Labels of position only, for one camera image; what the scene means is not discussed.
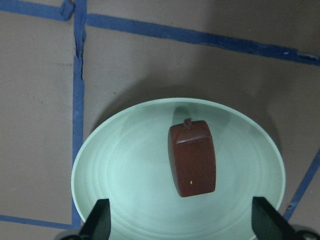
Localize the light green plate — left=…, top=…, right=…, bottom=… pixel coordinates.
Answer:
left=71, top=98, right=286, bottom=240

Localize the brown bun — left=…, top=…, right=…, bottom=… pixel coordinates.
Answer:
left=167, top=118, right=217, bottom=198

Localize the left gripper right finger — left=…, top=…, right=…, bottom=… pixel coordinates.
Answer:
left=251, top=196, right=304, bottom=240

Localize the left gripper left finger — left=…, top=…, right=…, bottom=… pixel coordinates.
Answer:
left=79, top=199, right=111, bottom=240

